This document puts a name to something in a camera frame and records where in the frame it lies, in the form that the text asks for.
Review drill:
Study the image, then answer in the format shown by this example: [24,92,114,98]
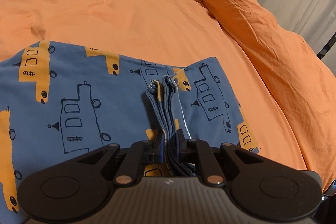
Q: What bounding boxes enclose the blue orange printed pants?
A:
[1,41,258,223]

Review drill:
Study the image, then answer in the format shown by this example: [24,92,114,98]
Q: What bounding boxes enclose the orange bed sheet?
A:
[1,0,306,169]

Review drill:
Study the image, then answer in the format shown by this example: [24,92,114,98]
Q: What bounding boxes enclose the orange pillow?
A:
[202,0,335,188]

